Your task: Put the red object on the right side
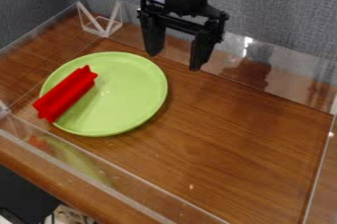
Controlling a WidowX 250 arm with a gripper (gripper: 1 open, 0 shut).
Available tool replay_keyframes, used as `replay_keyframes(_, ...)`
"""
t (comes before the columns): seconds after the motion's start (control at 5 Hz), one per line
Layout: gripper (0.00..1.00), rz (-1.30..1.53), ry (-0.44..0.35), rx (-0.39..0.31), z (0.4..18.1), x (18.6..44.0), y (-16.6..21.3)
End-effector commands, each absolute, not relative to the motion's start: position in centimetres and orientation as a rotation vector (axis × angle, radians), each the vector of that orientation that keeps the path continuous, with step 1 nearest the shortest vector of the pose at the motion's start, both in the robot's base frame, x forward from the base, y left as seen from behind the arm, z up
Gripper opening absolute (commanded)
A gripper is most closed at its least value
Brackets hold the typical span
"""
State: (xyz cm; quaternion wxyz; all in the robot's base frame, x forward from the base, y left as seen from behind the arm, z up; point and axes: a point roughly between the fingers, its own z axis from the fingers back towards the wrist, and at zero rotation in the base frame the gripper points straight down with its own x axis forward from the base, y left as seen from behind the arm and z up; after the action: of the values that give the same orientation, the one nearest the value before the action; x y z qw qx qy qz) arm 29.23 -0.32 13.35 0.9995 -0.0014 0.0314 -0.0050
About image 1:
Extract light green round plate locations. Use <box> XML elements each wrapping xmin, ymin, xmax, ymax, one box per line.
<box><xmin>39</xmin><ymin>51</ymin><xmax>169</xmax><ymax>137</ymax></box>

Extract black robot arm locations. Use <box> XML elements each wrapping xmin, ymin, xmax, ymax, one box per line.
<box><xmin>137</xmin><ymin>0</ymin><xmax>229</xmax><ymax>71</ymax></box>

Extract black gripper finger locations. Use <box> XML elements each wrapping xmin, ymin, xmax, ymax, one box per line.
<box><xmin>141</xmin><ymin>17</ymin><xmax>166</xmax><ymax>56</ymax></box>
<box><xmin>189</xmin><ymin>33</ymin><xmax>215</xmax><ymax>71</ymax></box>

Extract clear acrylic enclosure walls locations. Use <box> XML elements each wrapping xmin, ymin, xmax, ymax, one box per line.
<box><xmin>0</xmin><ymin>8</ymin><xmax>337</xmax><ymax>224</ymax></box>

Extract white item under table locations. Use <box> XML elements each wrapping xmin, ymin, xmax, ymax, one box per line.
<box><xmin>54</xmin><ymin>204</ymin><xmax>94</xmax><ymax>224</ymax></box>

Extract red ridged block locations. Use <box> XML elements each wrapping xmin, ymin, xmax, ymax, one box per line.
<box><xmin>33</xmin><ymin>65</ymin><xmax>97</xmax><ymax>122</ymax></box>

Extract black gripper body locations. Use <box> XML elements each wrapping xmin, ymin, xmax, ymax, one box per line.
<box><xmin>138</xmin><ymin>0</ymin><xmax>229</xmax><ymax>42</ymax></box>

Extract clear acrylic corner bracket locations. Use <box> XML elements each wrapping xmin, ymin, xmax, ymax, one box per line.
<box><xmin>75</xmin><ymin>1</ymin><xmax>123</xmax><ymax>37</ymax></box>

